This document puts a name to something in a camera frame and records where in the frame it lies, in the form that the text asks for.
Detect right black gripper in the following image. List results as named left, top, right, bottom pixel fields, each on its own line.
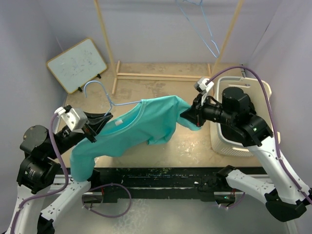
left=181, top=92, right=235, bottom=127

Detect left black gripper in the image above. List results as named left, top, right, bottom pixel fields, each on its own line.
left=47, top=109, right=113, bottom=158

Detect blue hanger of teal shirt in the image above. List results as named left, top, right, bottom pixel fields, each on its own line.
left=83, top=80, right=142, bottom=116

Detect teal t shirt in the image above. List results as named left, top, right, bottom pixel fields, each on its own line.
left=70, top=96, right=200, bottom=182

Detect blue hanger of black shirt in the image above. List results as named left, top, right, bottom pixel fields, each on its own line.
left=175, top=0, right=220, bottom=58

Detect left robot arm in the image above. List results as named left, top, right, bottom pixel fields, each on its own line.
left=6, top=106, right=113, bottom=234

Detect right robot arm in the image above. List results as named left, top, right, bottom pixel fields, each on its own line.
left=180, top=87, right=312, bottom=222

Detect white laundry basket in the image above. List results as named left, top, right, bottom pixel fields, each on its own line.
left=210, top=76, right=272, bottom=158

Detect wooden clothes rack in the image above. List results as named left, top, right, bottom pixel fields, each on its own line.
left=94, top=0, right=244, bottom=94

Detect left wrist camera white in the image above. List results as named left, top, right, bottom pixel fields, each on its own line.
left=54, top=105, right=88, bottom=133

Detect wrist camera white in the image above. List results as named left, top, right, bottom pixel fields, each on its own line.
left=194, top=77, right=214, bottom=106
left=54, top=105, right=88, bottom=133

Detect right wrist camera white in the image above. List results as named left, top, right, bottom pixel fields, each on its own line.
left=194, top=77, right=214, bottom=106

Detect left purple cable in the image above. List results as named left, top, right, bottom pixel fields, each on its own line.
left=9, top=112, right=69, bottom=230

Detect purple cable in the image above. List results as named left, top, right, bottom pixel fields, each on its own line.
left=206, top=65, right=312, bottom=204
left=9, top=112, right=69, bottom=230

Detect small whiteboard wooden frame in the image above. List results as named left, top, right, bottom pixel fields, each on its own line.
left=46, top=38, right=107, bottom=94

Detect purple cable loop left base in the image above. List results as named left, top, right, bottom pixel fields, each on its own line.
left=81, top=183, right=132, bottom=218

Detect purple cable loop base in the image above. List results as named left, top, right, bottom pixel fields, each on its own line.
left=81, top=183, right=132, bottom=218
left=215, top=189, right=245, bottom=210

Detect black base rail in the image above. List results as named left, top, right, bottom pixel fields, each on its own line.
left=48, top=166, right=271, bottom=204

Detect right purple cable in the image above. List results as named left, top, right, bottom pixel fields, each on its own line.
left=206, top=65, right=312, bottom=204

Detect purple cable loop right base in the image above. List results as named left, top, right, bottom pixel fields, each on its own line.
left=215, top=189, right=245, bottom=210

